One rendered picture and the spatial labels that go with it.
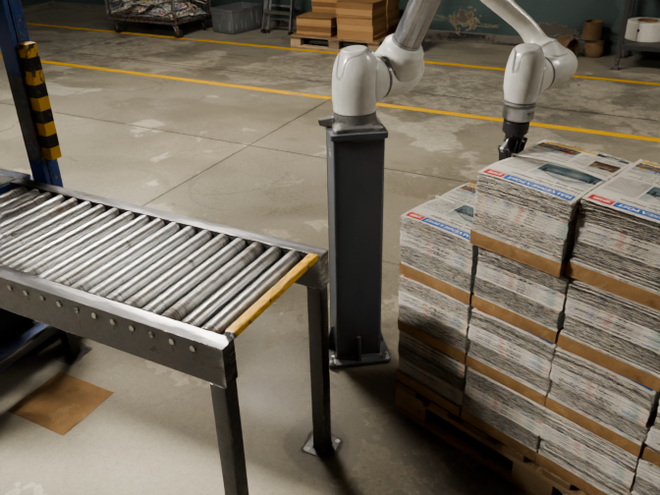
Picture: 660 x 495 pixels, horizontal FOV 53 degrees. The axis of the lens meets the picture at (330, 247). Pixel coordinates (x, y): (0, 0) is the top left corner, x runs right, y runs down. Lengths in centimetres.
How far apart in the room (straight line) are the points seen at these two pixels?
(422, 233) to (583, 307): 55
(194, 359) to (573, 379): 105
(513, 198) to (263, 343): 149
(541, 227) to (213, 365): 92
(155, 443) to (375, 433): 80
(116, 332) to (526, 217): 113
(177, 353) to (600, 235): 111
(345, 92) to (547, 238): 89
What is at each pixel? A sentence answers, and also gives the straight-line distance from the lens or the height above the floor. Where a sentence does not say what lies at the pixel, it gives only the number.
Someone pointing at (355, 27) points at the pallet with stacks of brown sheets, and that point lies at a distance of 819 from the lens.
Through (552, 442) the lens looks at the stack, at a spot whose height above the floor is 27.
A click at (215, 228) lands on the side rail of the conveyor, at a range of 218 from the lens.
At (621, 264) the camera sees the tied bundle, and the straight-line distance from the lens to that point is 181.
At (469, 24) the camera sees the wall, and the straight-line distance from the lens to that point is 882.
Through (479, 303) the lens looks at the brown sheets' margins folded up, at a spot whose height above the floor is 63.
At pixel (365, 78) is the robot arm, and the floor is 119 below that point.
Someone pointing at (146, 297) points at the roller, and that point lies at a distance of 188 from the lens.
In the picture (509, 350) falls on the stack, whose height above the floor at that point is 52.
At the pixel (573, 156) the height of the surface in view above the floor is 106.
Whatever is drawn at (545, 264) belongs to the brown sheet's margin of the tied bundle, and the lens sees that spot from 188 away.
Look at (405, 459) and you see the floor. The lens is 245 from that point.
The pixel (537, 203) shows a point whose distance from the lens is 182.
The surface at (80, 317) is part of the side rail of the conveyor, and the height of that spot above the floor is 75.
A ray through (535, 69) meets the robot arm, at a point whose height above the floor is 131.
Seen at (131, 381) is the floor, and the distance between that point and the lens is 289.
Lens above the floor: 177
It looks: 29 degrees down
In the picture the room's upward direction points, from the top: 1 degrees counter-clockwise
